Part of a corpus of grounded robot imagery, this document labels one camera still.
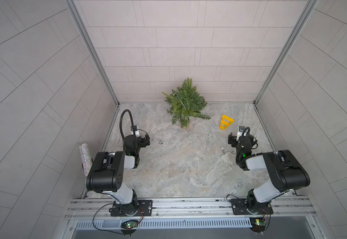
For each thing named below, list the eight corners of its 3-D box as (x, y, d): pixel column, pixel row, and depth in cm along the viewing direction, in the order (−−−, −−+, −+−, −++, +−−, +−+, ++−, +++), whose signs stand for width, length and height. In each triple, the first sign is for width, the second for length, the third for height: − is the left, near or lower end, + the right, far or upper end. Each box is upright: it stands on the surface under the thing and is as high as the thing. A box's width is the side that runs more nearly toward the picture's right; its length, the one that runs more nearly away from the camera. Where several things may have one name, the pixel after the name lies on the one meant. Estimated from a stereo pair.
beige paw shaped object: (227, 166, 86) (228, 164, 83) (220, 157, 90) (221, 155, 87) (236, 160, 89) (238, 158, 86) (229, 152, 92) (231, 149, 89)
